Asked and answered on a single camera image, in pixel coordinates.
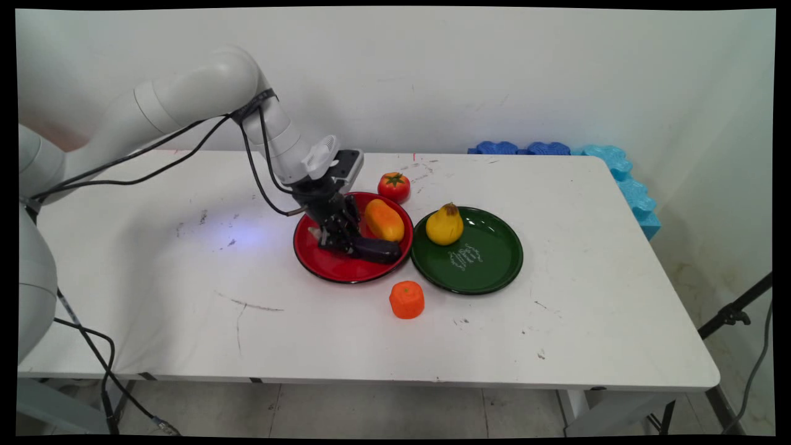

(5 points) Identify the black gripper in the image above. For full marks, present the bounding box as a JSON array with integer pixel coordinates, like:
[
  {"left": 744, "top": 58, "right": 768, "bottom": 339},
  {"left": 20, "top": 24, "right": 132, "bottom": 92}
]
[{"left": 292, "top": 177, "right": 366, "bottom": 255}]

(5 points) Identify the purple toy eggplant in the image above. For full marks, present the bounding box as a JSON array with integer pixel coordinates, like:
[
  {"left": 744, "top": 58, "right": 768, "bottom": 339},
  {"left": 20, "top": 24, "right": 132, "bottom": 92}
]
[{"left": 307, "top": 225, "right": 403, "bottom": 266}]

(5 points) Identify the red round plate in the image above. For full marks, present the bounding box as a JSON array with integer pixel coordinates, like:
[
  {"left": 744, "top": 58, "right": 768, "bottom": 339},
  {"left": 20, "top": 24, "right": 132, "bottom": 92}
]
[{"left": 293, "top": 192, "right": 415, "bottom": 284}]

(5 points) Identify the orange toy mango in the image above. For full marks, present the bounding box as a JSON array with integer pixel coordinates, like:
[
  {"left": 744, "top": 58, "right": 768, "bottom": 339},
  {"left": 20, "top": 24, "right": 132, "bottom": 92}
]
[{"left": 364, "top": 198, "right": 406, "bottom": 243}]

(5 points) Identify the red toy tomato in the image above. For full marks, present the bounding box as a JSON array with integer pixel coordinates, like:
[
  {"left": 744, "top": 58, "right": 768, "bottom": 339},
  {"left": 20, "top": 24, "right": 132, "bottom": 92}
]
[{"left": 378, "top": 172, "right": 412, "bottom": 203}]

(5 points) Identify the orange toy tangerine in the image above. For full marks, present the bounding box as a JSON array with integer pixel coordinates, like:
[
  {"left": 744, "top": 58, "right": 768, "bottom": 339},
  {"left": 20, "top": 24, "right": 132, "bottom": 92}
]
[{"left": 389, "top": 281, "right": 426, "bottom": 320}]

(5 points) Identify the yellow toy pear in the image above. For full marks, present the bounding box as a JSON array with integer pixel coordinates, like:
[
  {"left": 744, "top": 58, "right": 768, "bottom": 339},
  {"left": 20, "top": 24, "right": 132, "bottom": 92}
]
[{"left": 425, "top": 202, "right": 465, "bottom": 247}]

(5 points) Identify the green round plate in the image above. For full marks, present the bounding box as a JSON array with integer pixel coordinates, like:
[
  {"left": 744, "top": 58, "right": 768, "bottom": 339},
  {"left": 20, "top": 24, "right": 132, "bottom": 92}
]
[{"left": 410, "top": 206, "right": 524, "bottom": 295}]

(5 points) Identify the light blue foam mat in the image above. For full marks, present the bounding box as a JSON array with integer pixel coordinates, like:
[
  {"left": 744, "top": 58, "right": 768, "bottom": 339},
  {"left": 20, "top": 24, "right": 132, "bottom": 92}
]
[{"left": 571, "top": 145, "right": 662, "bottom": 241}]

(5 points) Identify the black tripod leg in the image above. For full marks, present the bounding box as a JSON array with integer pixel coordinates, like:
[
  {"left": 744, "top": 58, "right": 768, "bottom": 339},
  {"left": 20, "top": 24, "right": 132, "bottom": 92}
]
[{"left": 698, "top": 272, "right": 774, "bottom": 340}]

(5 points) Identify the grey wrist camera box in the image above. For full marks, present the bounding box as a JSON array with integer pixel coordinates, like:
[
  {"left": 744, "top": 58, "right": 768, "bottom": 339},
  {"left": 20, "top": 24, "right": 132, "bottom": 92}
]
[{"left": 332, "top": 149, "right": 365, "bottom": 194}]

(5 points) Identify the white vented camera mount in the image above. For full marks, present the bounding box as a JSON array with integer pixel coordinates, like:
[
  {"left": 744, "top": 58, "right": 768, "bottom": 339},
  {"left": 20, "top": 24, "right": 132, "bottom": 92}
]
[{"left": 301, "top": 135, "right": 341, "bottom": 182}]

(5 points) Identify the black cable strap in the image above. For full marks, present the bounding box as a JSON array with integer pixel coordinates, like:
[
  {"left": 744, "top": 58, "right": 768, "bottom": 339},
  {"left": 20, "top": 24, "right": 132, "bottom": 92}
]
[{"left": 231, "top": 88, "right": 279, "bottom": 125}]

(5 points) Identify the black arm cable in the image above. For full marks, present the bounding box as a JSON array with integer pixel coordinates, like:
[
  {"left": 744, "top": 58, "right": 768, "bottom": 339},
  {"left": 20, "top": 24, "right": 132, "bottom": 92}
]
[{"left": 30, "top": 106, "right": 308, "bottom": 217}]

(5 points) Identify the black floor cable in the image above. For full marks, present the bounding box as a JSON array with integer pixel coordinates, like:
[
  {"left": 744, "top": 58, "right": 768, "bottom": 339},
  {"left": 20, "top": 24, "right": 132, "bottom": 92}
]
[{"left": 52, "top": 289, "right": 182, "bottom": 436}]

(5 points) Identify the white table leg frame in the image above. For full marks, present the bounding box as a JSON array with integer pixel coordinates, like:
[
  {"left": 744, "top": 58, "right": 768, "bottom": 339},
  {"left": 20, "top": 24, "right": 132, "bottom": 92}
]
[
  {"left": 99, "top": 378, "right": 138, "bottom": 427},
  {"left": 555, "top": 388, "right": 677, "bottom": 437}
]

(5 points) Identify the grey hanging cable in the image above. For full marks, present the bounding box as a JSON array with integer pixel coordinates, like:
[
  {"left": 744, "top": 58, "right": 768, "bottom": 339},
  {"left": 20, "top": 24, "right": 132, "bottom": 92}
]
[{"left": 722, "top": 299, "right": 774, "bottom": 434}]

